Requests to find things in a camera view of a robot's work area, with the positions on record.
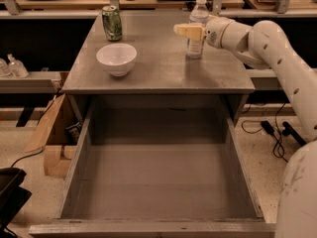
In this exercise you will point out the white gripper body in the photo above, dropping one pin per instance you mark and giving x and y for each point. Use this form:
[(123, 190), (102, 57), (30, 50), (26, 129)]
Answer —
[(216, 32)]

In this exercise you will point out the clear plastic water bottle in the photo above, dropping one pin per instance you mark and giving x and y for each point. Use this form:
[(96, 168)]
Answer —
[(197, 21)]

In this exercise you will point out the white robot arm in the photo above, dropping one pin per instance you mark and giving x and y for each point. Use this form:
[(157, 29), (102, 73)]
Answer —
[(265, 44)]

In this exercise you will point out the grey drawer cabinet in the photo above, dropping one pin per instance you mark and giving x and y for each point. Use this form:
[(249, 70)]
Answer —
[(161, 64)]

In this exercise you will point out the open grey top drawer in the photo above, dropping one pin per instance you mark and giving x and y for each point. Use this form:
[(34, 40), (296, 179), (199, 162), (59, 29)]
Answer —
[(157, 167)]

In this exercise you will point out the clear sanitizer pump bottle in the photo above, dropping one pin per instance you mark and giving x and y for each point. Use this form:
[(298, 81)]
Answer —
[(17, 67)]

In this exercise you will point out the white ceramic bowl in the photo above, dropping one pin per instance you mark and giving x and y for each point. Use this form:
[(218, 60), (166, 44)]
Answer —
[(117, 59)]

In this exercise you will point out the green soda can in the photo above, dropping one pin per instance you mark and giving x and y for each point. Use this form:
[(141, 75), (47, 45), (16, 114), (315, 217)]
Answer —
[(112, 23)]

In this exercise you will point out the black object lower left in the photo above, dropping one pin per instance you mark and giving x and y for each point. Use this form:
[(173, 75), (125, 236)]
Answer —
[(12, 197)]

